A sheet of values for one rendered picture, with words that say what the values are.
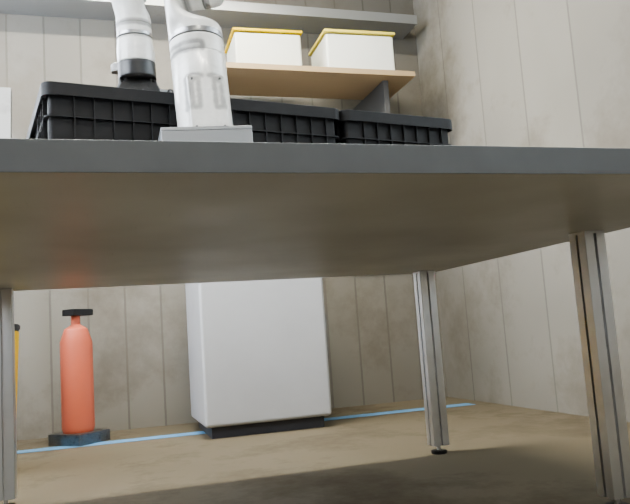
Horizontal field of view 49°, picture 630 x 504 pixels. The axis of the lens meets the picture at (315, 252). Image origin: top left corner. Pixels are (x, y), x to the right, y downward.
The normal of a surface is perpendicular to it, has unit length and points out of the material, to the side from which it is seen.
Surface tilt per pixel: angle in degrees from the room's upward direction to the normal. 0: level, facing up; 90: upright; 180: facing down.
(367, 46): 90
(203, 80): 86
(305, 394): 90
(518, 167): 90
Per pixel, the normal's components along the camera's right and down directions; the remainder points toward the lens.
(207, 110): 0.30, -0.19
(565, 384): -0.96, 0.03
